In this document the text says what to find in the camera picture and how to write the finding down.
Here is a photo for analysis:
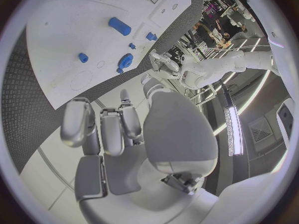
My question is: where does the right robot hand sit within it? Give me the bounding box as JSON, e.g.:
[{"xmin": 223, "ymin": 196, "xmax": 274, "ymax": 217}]
[{"xmin": 60, "ymin": 74, "xmax": 219, "ymax": 224}]

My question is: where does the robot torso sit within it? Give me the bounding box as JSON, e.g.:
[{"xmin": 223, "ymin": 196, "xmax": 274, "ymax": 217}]
[{"xmin": 245, "ymin": 0, "xmax": 299, "ymax": 83}]

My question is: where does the blue gear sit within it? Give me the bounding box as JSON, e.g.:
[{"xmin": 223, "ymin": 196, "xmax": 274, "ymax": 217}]
[{"xmin": 117, "ymin": 53, "xmax": 134, "ymax": 70}]

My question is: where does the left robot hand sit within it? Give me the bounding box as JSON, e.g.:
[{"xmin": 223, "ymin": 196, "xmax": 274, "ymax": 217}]
[{"xmin": 148, "ymin": 49, "xmax": 181, "ymax": 77}]

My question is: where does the glowing light bar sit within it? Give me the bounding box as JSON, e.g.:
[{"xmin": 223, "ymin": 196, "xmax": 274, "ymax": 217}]
[{"xmin": 223, "ymin": 106, "xmax": 245, "ymax": 157}]

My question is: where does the white task board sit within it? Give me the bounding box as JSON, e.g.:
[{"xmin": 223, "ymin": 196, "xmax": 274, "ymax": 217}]
[{"xmin": 25, "ymin": 0, "xmax": 193, "ymax": 111}]

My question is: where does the person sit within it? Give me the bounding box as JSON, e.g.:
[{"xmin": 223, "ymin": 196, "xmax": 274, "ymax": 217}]
[{"xmin": 218, "ymin": 25, "xmax": 249, "ymax": 49}]

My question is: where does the blue long cylinder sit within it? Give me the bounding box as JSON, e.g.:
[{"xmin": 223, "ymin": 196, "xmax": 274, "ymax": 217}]
[{"xmin": 108, "ymin": 17, "xmax": 132, "ymax": 36}]

